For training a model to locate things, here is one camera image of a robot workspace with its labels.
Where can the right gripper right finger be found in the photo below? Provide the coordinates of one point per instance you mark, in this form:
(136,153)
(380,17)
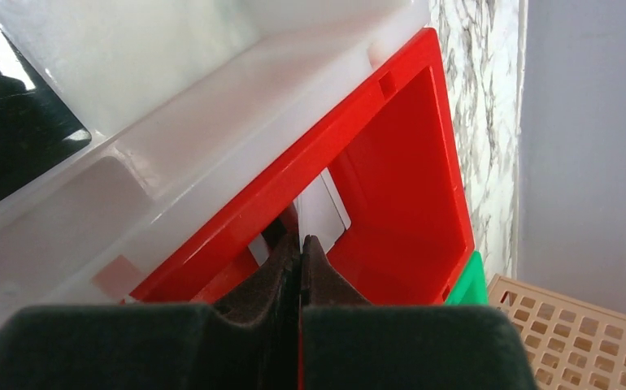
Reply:
(346,342)

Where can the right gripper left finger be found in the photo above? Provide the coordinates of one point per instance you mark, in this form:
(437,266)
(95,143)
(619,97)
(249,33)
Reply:
(245,340)

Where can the silver VIP card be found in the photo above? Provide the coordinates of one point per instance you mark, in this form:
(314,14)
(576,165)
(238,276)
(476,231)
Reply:
(322,214)
(266,241)

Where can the peach file organizer rack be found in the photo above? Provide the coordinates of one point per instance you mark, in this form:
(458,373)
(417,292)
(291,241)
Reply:
(570,344)

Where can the white plastic bin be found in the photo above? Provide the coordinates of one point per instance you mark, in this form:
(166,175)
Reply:
(186,102)

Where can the black card in white bin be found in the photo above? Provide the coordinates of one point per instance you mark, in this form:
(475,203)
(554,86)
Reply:
(37,130)

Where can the green plastic bin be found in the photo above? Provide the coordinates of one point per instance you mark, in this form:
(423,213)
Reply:
(471,287)

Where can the red plastic bin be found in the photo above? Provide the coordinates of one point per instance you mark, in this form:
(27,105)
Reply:
(390,149)

